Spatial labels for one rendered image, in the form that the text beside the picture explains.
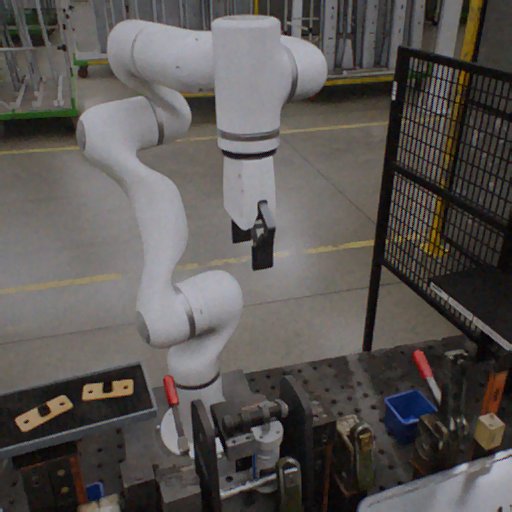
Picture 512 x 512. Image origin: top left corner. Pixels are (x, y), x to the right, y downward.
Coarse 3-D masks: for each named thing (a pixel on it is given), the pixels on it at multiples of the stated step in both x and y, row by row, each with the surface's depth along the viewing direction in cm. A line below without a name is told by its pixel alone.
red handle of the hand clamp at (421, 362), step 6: (414, 354) 109; (420, 354) 109; (414, 360) 109; (420, 360) 108; (426, 360) 108; (420, 366) 108; (426, 366) 108; (420, 372) 108; (426, 372) 107; (426, 378) 107; (432, 378) 107; (426, 384) 107; (432, 384) 106; (432, 390) 106; (438, 390) 106; (432, 396) 106; (438, 396) 105; (438, 402) 105; (438, 408) 105; (450, 420) 103; (450, 426) 103; (456, 426) 104
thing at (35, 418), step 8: (56, 400) 95; (64, 400) 95; (40, 408) 93; (48, 408) 93; (56, 408) 94; (64, 408) 94; (72, 408) 94; (24, 416) 92; (32, 416) 92; (40, 416) 92; (48, 416) 92; (24, 424) 91; (32, 424) 91
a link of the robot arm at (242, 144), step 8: (224, 136) 72; (232, 136) 71; (240, 136) 71; (248, 136) 71; (256, 136) 71; (264, 136) 71; (272, 136) 72; (224, 144) 73; (232, 144) 72; (240, 144) 71; (248, 144) 71; (256, 144) 71; (264, 144) 72; (272, 144) 73; (232, 152) 74; (240, 152) 72; (248, 152) 72; (256, 152) 72; (264, 152) 73
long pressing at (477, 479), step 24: (504, 456) 105; (432, 480) 100; (456, 480) 101; (480, 480) 101; (504, 480) 101; (360, 504) 96; (384, 504) 96; (408, 504) 97; (432, 504) 97; (456, 504) 97; (480, 504) 97; (504, 504) 97
